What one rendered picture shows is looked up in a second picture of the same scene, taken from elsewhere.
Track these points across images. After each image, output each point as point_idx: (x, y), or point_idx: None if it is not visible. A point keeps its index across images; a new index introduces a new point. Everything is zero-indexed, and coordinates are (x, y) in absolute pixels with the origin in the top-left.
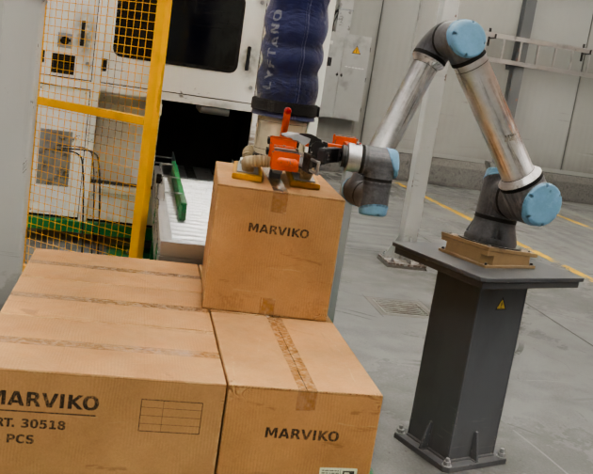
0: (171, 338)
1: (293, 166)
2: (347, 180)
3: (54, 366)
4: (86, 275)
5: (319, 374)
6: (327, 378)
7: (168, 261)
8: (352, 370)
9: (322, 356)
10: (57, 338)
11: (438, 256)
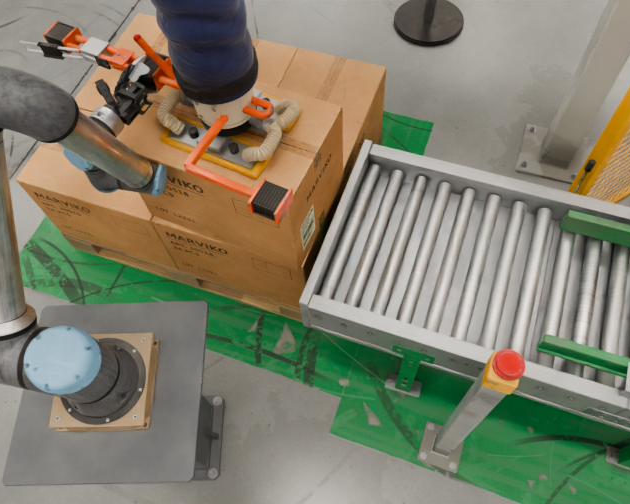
0: None
1: None
2: (157, 164)
3: (124, 40)
4: (299, 84)
5: (59, 158)
6: (52, 159)
7: (347, 153)
8: (56, 182)
9: (85, 174)
10: (165, 48)
11: (133, 317)
